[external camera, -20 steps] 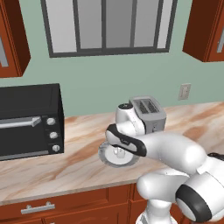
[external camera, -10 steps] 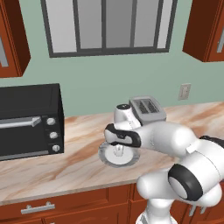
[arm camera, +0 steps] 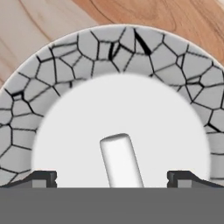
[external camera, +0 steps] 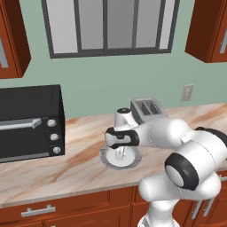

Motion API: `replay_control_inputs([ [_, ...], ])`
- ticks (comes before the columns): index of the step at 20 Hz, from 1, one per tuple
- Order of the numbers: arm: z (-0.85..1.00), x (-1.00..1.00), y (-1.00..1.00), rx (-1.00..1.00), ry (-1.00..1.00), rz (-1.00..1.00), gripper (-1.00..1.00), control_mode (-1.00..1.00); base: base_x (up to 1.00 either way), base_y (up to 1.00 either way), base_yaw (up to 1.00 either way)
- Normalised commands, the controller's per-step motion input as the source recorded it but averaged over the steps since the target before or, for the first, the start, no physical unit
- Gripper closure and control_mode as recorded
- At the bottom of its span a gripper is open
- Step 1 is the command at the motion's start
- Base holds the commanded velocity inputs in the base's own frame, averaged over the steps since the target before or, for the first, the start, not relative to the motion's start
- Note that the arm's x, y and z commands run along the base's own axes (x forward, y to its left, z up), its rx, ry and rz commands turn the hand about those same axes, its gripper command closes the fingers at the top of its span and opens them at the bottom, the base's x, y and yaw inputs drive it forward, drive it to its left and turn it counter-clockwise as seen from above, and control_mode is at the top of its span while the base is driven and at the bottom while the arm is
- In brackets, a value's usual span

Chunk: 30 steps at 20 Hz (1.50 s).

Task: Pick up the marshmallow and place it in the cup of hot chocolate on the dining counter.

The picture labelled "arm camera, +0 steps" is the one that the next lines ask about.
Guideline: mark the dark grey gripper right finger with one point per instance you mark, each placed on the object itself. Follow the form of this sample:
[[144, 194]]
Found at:
[[181, 176]]

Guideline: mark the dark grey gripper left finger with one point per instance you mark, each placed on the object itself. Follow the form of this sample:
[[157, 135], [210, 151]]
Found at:
[[43, 176]]

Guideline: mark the white marshmallow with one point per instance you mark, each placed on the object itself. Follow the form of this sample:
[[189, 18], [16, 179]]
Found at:
[[121, 160]]

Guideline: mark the white plate with cracked rim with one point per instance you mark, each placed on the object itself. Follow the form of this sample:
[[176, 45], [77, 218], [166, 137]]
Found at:
[[122, 96]]

